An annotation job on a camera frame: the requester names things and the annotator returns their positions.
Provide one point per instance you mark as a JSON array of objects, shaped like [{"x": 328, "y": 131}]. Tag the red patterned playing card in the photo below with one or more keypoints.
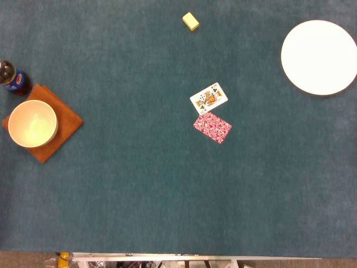
[{"x": 212, "y": 128}]

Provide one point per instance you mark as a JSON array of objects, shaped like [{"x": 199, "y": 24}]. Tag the king of clubs playing card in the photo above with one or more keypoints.
[{"x": 208, "y": 98}]

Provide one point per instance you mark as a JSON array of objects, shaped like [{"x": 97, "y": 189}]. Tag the folded orange cloth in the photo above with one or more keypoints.
[{"x": 67, "y": 120}]

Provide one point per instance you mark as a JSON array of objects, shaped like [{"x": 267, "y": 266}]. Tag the yellow rectangular block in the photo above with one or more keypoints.
[{"x": 190, "y": 20}]

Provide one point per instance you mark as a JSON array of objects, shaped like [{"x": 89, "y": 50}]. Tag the cream white bowl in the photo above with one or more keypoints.
[{"x": 32, "y": 123}]

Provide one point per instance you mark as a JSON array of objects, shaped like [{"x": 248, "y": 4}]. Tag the white round plate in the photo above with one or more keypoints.
[{"x": 318, "y": 57}]

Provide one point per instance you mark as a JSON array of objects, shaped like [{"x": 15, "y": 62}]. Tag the cola bottle with blue label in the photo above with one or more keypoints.
[{"x": 12, "y": 79}]

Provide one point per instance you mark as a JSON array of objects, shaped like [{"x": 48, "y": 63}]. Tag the white metal robot base frame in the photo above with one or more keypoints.
[{"x": 167, "y": 261}]

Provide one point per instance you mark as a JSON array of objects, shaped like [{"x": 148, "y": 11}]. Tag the yellow post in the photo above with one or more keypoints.
[{"x": 63, "y": 259}]

